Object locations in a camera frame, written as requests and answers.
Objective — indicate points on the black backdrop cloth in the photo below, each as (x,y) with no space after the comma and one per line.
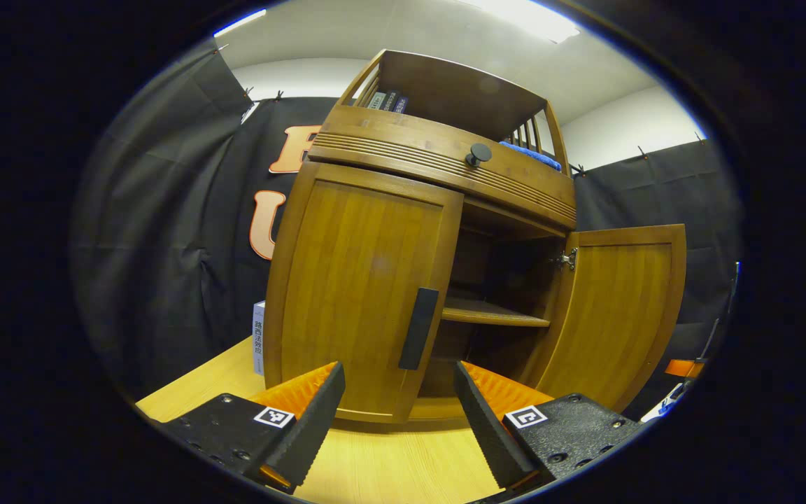
(165,245)

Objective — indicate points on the wooden drawer with black knob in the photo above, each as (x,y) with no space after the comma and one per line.
(403,140)

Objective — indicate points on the wooden inner cabinet shelf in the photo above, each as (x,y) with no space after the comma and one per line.
(487,313)

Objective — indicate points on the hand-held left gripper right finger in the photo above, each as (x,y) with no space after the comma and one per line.
(487,434)

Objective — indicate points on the blue folded towel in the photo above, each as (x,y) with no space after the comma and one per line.
(532,154)

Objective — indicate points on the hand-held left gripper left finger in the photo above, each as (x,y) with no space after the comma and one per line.
(312,434)

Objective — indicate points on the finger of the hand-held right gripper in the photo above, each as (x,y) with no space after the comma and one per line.
(683,368)

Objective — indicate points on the grey book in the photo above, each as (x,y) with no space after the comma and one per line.
(376,101)

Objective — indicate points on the wooden cabinet door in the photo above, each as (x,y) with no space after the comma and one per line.
(354,280)
(613,315)

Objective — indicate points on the white and blue box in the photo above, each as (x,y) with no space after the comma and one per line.
(259,339)

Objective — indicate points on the wooden double-door shoe cabinet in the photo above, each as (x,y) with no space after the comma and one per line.
(459,91)

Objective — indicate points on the dark blue book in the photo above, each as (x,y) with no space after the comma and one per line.
(401,106)

